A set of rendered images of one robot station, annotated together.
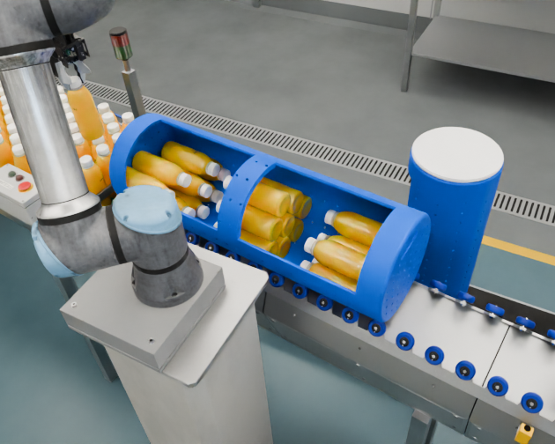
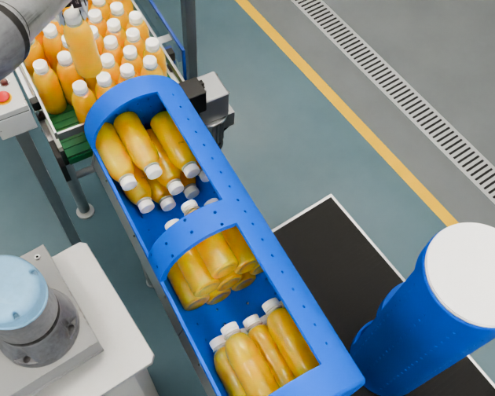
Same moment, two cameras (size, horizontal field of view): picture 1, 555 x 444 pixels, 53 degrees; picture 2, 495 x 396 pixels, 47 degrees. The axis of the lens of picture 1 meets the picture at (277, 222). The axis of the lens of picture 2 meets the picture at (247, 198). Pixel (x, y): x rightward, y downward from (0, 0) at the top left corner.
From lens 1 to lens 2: 0.70 m
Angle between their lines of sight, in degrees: 20
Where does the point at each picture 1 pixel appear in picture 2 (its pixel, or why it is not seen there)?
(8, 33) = not seen: outside the picture
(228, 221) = (157, 262)
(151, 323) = not seen: outside the picture
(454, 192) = (445, 319)
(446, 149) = (471, 261)
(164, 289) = (14, 354)
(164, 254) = (11, 338)
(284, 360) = not seen: hidden behind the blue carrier
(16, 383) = (1, 215)
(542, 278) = not seen: outside the picture
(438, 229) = (416, 331)
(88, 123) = (80, 62)
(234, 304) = (99, 378)
